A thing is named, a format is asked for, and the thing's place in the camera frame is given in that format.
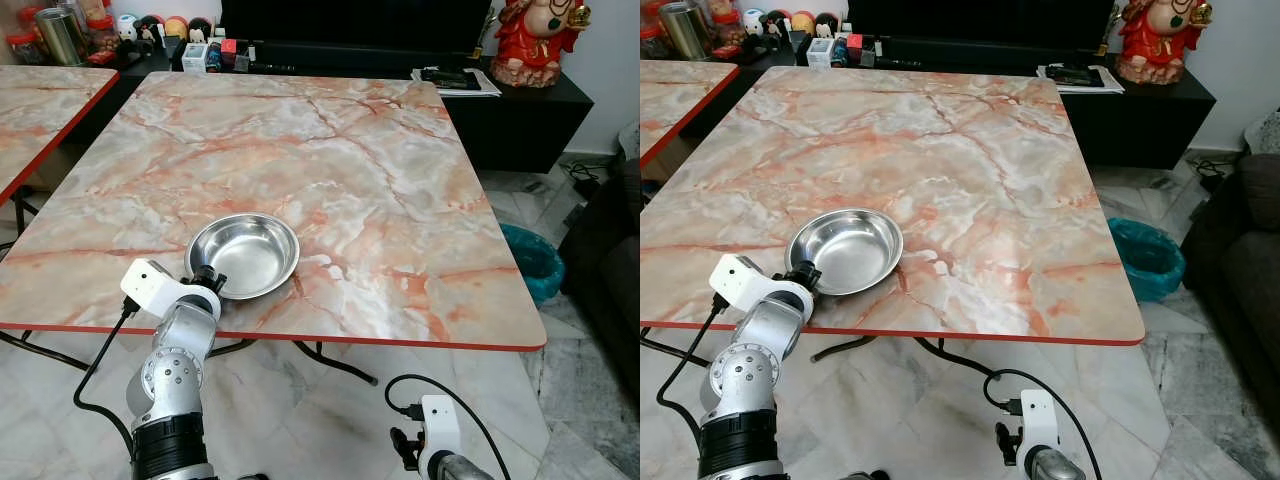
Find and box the white paper stack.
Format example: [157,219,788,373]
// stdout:
[1036,62,1127,97]
[411,67,502,99]

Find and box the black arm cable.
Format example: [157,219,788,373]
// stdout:
[74,298,141,457]
[655,293,727,443]
[384,374,514,480]
[982,368,1104,480]

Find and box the black floor cable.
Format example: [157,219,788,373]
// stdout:
[1189,153,1237,193]
[564,158,602,198]

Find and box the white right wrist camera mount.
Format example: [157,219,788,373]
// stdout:
[419,394,462,479]
[1017,389,1060,477]

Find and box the black television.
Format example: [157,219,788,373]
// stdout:
[219,0,497,57]
[847,0,1117,48]

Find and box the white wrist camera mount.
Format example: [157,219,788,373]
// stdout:
[419,394,462,479]
[1017,389,1060,477]
[120,258,223,323]
[709,253,813,319]

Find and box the shiny steel bowl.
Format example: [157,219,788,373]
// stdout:
[786,208,905,296]
[186,213,301,300]

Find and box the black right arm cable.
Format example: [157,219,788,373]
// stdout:
[384,374,514,480]
[982,368,1104,480]

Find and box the dark grey sofa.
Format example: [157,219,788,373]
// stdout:
[1180,150,1280,403]
[558,152,641,403]

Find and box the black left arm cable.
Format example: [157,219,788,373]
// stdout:
[655,293,727,443]
[74,298,141,457]

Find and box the red laughing figurine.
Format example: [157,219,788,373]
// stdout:
[1114,0,1214,87]
[489,0,592,90]

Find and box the teal waste bin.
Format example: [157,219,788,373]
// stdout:
[1107,217,1187,304]
[499,222,565,305]

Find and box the round metal tin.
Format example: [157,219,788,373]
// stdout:
[34,8,90,67]
[657,2,714,62]

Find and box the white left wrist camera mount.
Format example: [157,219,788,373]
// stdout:
[120,258,223,323]
[709,253,813,319]

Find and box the black metal table leg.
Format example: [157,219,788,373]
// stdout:
[913,337,1002,380]
[294,340,380,387]
[640,327,723,367]
[0,329,93,374]

